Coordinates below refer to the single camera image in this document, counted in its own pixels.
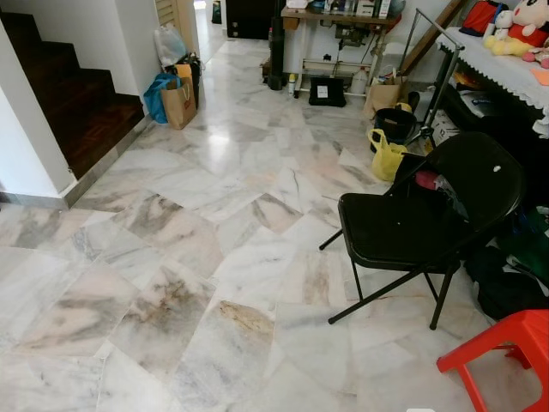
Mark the dark clothes pile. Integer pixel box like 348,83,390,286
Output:
462,206,549,321

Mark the small red item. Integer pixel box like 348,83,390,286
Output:
414,169,441,192

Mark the orange cloth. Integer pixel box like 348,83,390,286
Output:
528,66,549,88

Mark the red plastic stool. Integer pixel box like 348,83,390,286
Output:
436,309,549,412

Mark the table with white lace cloth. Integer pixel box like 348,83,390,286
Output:
441,27,549,112

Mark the black folding chair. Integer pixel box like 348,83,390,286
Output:
319,131,526,331

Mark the yellow plush toy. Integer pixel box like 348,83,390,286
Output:
482,33,534,58

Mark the yellow shopping bag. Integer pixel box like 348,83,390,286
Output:
368,128,409,183

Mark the black bucket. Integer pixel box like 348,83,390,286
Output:
373,104,420,149

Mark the white and red plush toy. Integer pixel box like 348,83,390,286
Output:
493,0,549,49

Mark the plain brown paper bag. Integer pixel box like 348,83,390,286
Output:
364,75,405,120

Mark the red bag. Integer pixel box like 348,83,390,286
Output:
460,0,504,38

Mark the grey metal stand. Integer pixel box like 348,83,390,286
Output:
398,8,465,148

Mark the sewing machine table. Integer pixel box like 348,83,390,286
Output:
280,3,403,97

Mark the black upright vacuum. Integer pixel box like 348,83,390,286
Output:
267,16,287,92

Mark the blue bag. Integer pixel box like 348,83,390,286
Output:
142,72,178,124

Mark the clear white plastic bag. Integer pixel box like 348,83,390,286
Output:
154,23,189,69

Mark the dark wooden staircase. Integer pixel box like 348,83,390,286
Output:
0,12,146,180

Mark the brown paper bag with handles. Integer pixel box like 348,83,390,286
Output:
160,76,199,131

